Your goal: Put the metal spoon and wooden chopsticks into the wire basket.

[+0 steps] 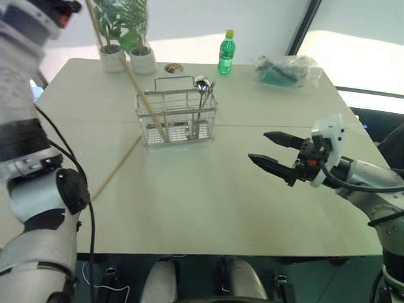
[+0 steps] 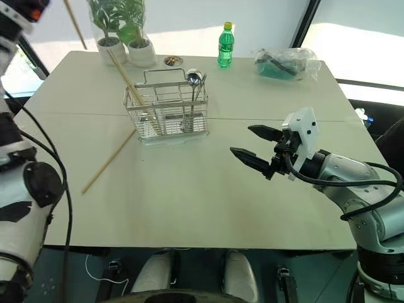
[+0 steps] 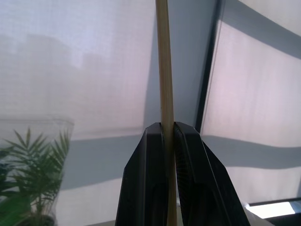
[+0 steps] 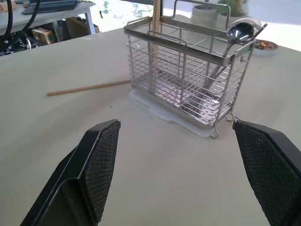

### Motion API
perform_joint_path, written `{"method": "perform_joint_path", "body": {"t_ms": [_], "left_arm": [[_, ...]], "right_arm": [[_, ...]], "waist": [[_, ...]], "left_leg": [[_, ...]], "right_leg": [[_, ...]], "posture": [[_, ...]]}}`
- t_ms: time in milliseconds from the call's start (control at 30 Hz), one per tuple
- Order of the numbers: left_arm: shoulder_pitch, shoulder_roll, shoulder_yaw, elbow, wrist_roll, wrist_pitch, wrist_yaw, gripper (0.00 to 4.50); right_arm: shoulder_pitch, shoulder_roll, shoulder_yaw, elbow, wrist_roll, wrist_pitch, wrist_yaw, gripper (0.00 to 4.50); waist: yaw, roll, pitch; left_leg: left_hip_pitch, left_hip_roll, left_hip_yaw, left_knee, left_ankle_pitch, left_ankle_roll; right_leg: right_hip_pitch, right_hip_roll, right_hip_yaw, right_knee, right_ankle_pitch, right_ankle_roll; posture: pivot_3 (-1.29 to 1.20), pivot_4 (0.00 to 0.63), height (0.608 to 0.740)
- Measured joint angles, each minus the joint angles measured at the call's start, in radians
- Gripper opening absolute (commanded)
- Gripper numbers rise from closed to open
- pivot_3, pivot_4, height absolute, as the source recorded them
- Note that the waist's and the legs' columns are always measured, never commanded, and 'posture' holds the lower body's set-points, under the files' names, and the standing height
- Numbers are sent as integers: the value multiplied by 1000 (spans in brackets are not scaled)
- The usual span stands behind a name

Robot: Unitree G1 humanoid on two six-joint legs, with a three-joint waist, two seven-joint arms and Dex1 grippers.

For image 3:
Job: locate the green palm plant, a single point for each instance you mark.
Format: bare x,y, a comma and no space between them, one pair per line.
28,174

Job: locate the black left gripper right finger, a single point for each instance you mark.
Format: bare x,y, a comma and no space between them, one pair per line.
207,183

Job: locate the dark window frame post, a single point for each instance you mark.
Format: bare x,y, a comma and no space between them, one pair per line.
207,77

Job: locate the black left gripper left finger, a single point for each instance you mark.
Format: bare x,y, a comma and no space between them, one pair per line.
141,179

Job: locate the wooden chopstick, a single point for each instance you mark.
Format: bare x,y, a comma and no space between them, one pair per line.
166,70

